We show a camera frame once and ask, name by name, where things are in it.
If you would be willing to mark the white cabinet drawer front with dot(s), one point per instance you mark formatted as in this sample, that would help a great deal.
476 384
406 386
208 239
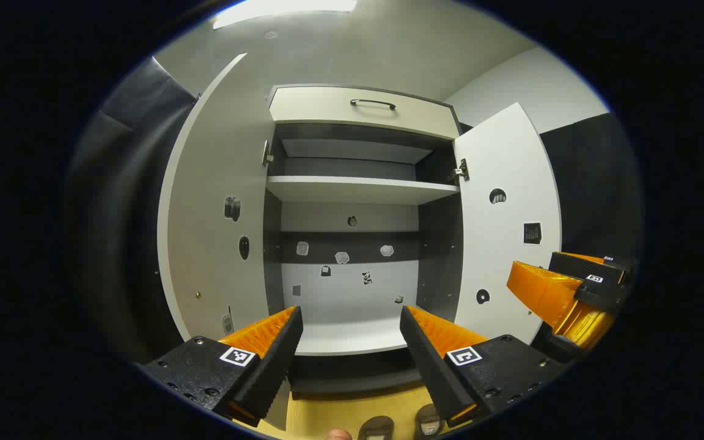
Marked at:
321 105

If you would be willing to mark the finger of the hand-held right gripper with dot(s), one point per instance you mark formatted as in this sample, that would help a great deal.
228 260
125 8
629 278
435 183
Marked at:
541 287
584 267

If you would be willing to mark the white cabinet door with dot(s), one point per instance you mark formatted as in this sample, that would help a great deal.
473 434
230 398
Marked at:
505 256
217 183

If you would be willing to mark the white cabinet shelf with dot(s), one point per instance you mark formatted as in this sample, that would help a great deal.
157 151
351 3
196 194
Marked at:
358 189

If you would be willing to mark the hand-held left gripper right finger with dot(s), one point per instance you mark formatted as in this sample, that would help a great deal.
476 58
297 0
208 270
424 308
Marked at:
425 360

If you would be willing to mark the black backdrop cloth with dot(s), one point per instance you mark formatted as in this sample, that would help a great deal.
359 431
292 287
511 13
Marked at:
126 214

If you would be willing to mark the metal door hinge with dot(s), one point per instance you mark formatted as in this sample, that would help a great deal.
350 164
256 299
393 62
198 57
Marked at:
266 154
461 171

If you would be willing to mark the brown fuzzy shoe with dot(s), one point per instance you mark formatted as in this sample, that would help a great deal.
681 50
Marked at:
428 421
376 428

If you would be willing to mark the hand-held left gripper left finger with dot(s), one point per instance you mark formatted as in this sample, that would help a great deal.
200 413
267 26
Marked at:
278 360

